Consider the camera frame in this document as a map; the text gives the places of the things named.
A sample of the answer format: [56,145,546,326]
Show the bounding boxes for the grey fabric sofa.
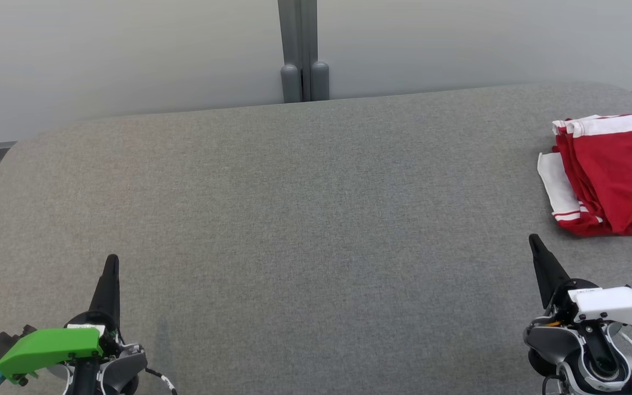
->
[0,82,632,395]

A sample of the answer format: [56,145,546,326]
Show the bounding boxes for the grey partition post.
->
[279,0,331,104]

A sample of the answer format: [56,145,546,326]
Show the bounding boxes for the red and white shirt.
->
[537,152,632,238]

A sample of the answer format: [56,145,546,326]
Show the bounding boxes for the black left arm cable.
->
[143,366,180,395]

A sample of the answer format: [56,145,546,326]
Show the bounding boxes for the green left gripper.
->
[0,254,126,385]

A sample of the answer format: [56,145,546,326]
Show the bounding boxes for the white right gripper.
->
[528,234,632,328]

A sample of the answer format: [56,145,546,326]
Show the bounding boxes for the red shorts with white stripes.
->
[552,111,632,236]

